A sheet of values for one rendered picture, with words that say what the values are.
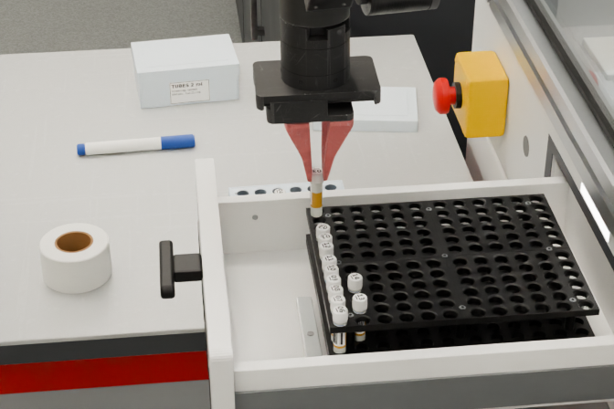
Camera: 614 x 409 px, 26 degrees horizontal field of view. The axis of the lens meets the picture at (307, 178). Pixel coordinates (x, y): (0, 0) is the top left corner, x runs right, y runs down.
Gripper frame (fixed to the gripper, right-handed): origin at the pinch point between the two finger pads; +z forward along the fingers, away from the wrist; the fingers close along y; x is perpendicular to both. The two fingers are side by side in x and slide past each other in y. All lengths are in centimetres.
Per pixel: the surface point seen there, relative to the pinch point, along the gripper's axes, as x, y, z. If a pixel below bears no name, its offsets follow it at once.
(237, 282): 1.4, -7.4, 12.5
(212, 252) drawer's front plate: -6.8, -9.4, 3.4
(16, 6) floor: 250, -63, 92
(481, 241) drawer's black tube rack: -3.1, 14.1, 6.5
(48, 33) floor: 232, -52, 92
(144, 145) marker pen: 38.3, -17.0, 18.4
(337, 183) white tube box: 23.6, 4.2, 16.2
